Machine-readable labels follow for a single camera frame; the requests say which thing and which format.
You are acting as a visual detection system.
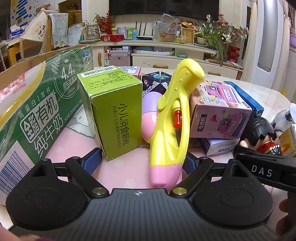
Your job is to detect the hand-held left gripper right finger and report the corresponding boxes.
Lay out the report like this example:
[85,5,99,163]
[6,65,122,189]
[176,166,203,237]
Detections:
[170,154,260,199]

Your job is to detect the pink silver case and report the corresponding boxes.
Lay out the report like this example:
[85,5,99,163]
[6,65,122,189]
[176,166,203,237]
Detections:
[109,49,133,67]

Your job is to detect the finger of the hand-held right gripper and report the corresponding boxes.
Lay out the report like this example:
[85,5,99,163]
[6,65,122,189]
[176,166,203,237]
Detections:
[233,145,296,194]

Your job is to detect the framed picture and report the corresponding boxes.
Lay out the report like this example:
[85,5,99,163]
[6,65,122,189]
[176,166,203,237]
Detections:
[181,27,195,45]

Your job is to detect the wooden chair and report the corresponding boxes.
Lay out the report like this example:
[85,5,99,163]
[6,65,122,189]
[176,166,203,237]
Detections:
[7,17,55,63]

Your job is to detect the green medicine box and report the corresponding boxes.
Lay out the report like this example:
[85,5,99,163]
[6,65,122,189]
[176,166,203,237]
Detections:
[77,65,143,161]

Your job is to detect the blue cardboard box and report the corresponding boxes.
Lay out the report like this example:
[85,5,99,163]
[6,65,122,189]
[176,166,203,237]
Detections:
[223,81,264,121]

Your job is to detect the white curtain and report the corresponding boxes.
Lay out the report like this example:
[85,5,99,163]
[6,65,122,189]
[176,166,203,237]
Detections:
[243,0,258,67]

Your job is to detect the green milk carton box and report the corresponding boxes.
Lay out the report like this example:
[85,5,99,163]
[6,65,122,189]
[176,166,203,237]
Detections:
[0,44,94,207]

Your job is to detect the white router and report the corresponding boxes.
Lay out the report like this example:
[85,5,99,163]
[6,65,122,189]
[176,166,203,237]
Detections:
[136,22,155,40]

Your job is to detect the pile of papers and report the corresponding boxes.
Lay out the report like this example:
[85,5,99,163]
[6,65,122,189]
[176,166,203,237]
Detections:
[206,58,243,70]

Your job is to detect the potted green plant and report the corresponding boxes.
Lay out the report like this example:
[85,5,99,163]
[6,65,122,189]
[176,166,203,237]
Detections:
[194,28,228,65]

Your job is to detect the yellow pink water gun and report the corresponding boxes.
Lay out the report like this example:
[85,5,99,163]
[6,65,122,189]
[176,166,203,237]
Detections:
[148,58,205,188]

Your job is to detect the white lace cloth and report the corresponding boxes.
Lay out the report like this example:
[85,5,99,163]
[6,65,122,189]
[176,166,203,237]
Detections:
[48,13,69,49]

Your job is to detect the yellow white box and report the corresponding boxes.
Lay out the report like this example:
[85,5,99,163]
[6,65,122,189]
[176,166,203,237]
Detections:
[277,124,296,158]

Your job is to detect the clear plastic snack bag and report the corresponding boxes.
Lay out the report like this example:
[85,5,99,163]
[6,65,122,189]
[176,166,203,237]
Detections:
[151,14,188,42]

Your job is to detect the pink toy television box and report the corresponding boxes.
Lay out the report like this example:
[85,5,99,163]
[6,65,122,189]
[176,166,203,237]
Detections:
[189,81,253,139]

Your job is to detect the space-print folding cube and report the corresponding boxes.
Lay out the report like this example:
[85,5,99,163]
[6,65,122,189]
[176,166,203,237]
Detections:
[141,71,172,98]

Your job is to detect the black television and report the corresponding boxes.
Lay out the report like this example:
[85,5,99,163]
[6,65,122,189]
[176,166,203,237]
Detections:
[109,0,220,22]

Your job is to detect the wall poster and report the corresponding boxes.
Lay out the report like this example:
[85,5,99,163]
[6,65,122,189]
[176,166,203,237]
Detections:
[10,0,45,28]

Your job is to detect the blue tissue pack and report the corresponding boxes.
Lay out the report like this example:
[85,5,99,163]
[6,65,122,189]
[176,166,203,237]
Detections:
[10,25,25,37]

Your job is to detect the red berry branches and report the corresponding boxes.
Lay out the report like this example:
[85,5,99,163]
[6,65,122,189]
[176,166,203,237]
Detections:
[95,13,116,35]

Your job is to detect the black-haired toy figurine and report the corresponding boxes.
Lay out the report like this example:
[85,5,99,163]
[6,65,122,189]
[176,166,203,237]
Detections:
[239,117,284,156]

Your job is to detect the white blue small box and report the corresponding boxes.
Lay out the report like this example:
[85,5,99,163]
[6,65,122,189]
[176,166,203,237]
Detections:
[205,137,241,156]

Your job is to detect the white paper sheet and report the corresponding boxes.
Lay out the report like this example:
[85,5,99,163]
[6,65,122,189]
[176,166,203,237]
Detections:
[67,23,84,44]

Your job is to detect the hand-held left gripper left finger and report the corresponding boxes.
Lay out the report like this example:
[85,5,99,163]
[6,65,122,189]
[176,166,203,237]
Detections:
[30,148,109,200]

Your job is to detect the pink purple egg toy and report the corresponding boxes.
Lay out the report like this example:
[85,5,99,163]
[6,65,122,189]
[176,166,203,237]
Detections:
[142,91,163,143]

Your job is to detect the pink artificial flowers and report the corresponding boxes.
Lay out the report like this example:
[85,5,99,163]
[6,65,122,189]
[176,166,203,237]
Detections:
[206,13,250,44]

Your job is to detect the person's right hand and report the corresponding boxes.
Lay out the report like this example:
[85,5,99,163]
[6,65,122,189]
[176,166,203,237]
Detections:
[276,192,296,232]

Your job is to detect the white standing air conditioner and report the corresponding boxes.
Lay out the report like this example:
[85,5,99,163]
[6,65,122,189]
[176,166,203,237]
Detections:
[242,0,296,98]

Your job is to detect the cream television cabinet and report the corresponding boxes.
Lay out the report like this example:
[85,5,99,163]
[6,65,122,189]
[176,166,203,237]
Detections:
[80,38,244,80]

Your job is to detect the red packet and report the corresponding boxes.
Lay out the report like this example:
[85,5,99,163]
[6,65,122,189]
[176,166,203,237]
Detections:
[101,34,125,42]

